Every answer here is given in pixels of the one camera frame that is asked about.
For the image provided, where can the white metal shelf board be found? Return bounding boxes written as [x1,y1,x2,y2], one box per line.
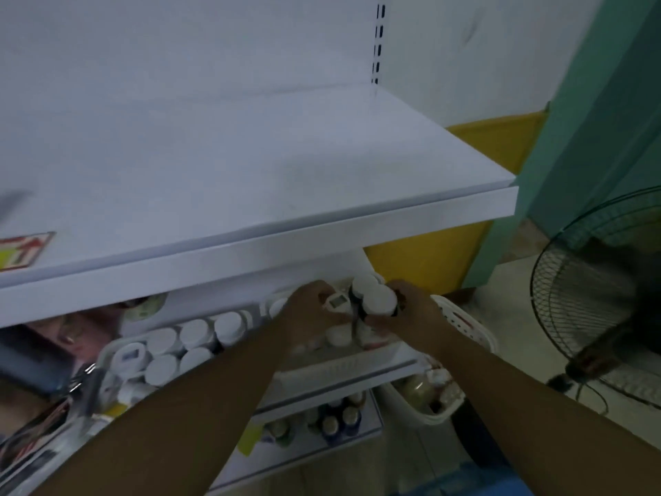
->
[0,84,519,329]

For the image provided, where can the shiny foil packets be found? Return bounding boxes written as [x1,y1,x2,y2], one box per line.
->
[0,364,106,486]

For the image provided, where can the yellow price tag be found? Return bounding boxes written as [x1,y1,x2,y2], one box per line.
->
[239,422,265,456]

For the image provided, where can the white plastic basket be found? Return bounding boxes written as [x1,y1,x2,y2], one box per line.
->
[381,294,500,428]

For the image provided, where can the green white-capped bottle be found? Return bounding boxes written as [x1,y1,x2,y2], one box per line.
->
[264,418,297,449]

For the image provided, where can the black fan cable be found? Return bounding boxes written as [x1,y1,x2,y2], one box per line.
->
[546,373,610,417]

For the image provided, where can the white middle shelf tray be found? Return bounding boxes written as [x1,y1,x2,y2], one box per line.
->
[252,340,423,425]

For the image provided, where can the group of white-capped jars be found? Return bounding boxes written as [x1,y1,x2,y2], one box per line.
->
[97,296,291,411]

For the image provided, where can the person's right hand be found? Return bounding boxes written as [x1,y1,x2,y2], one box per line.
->
[369,281,451,355]

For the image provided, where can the blue white-capped bottle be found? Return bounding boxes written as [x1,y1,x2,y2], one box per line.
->
[341,405,363,438]
[320,415,343,446]

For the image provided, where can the pink package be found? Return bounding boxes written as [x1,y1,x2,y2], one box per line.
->
[25,303,127,359]

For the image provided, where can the red and yellow sticker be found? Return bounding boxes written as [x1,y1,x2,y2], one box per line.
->
[0,231,57,273]

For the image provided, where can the person's left forearm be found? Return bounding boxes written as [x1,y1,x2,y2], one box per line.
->
[31,325,306,496]

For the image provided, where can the dark white-capped bottle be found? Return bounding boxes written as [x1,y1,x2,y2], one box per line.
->
[350,273,382,300]
[360,286,399,322]

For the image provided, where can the person's right forearm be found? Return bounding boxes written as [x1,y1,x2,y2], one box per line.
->
[421,329,661,496]

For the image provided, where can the pale round lid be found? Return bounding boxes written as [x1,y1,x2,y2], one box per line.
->
[123,293,168,323]

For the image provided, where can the pale jar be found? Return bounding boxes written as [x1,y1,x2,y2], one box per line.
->
[399,376,436,415]

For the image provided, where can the dark blue box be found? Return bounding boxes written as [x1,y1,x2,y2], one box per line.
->
[0,325,70,395]

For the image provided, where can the slotted shelf upright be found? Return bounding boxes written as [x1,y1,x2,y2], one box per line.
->
[372,0,388,86]

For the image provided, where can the black standing fan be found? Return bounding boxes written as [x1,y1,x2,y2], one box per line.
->
[530,185,661,410]

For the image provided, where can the white low shelf board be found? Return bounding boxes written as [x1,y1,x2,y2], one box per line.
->
[206,392,386,495]

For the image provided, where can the person's left hand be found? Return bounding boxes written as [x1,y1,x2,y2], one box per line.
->
[281,281,343,355]

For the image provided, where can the labelled white-capped bottle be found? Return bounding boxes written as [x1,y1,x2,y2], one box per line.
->
[321,289,351,326]

